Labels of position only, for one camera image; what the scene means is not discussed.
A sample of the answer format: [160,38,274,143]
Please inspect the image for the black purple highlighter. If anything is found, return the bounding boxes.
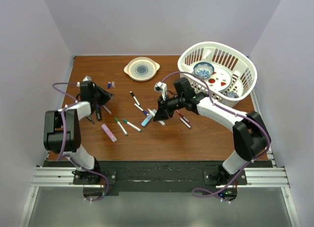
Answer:
[95,106,102,121]

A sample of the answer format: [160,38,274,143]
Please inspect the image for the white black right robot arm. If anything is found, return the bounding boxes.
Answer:
[154,77,271,184]

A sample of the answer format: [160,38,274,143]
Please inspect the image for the light blue highlighter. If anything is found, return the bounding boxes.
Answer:
[141,113,154,127]

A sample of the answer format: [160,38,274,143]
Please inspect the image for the white marker green cap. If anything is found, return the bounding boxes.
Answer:
[114,117,128,136]

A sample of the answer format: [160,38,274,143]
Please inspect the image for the white marker dark blue cap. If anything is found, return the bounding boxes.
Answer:
[134,103,149,115]

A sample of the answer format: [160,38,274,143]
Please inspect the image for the pink highlighter pen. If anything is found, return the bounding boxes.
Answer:
[102,105,112,114]

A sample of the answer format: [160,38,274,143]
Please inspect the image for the small blue patterned dish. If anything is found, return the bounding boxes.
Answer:
[226,91,239,98]

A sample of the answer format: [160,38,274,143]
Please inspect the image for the white plate red shapes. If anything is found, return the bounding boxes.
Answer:
[206,67,232,92]

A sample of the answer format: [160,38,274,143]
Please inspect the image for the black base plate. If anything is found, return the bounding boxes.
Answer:
[73,160,247,200]

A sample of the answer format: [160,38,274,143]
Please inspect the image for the white marker black cap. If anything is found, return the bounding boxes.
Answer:
[130,91,140,106]

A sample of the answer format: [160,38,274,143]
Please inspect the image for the white marker teal cap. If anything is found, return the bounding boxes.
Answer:
[123,119,142,133]

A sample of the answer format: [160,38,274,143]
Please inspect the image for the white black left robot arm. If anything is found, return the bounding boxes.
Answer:
[43,77,113,184]

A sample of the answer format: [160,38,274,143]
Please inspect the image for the lavender highlighter pen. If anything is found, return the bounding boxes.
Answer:
[101,124,117,142]

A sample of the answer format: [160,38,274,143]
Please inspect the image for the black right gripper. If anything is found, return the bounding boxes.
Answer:
[154,93,185,121]

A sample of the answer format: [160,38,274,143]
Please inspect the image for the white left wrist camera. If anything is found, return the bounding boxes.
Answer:
[77,76,92,87]

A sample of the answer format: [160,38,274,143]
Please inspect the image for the white pen lavender cap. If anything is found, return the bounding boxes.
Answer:
[148,108,165,126]

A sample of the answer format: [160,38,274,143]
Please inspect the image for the red transparent pen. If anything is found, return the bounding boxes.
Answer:
[176,110,191,125]

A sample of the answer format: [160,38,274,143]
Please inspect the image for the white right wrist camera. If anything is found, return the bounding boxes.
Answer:
[154,82,167,100]

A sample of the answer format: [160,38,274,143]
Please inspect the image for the white plastic basket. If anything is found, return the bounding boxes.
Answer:
[177,41,257,108]

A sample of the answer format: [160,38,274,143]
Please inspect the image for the cream plate with spiral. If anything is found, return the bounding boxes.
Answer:
[124,57,160,82]

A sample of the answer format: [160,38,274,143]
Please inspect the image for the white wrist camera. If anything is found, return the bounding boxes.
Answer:
[154,82,167,100]
[77,76,92,87]

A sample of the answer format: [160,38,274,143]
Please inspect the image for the blue white bowl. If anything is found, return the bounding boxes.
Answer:
[193,62,214,78]

